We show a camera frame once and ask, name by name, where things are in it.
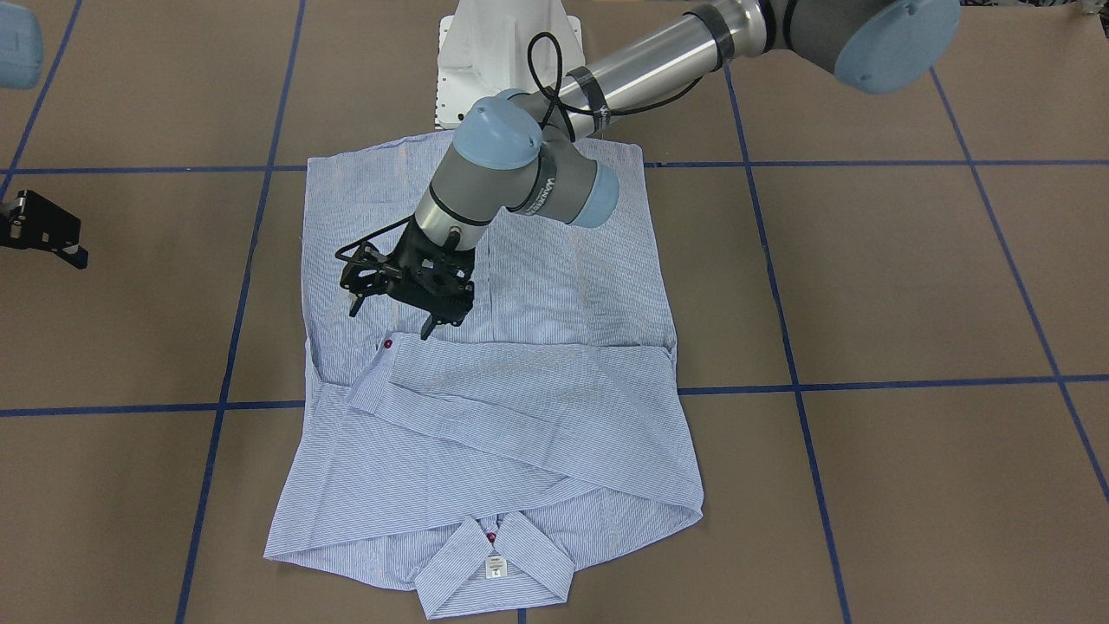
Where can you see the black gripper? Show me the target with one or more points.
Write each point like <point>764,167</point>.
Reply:
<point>397,263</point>

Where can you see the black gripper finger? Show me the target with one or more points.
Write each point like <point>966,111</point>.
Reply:
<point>32,222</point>

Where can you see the light blue striped shirt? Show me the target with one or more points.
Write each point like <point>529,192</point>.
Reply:
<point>485,466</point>

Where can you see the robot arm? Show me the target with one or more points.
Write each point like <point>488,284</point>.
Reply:
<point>514,151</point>
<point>22,48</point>

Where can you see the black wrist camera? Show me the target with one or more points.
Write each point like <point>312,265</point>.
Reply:
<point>367,271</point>

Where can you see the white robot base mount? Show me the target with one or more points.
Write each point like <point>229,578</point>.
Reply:
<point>482,51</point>

